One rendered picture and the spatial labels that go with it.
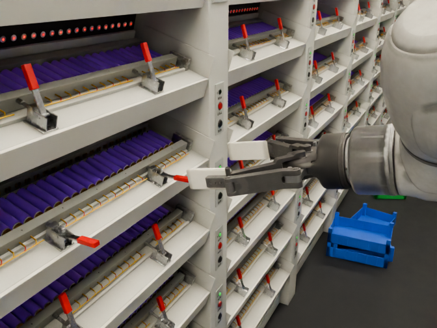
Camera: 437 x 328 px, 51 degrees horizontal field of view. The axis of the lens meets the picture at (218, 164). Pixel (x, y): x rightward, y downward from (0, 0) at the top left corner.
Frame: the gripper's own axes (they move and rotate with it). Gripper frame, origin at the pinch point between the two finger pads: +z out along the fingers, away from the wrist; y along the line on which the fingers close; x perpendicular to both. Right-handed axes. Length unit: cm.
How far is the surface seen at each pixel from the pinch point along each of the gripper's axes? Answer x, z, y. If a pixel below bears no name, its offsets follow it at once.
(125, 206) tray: -8.1, 21.9, 0.9
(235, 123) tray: -6, 25, 54
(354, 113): -44, 32, 221
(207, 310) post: -53, 31, 30
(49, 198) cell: -2.3, 28.3, -9.5
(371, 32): 1, 21, 240
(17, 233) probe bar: -3.6, 24.9, -19.2
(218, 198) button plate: -20.6, 22.8, 34.1
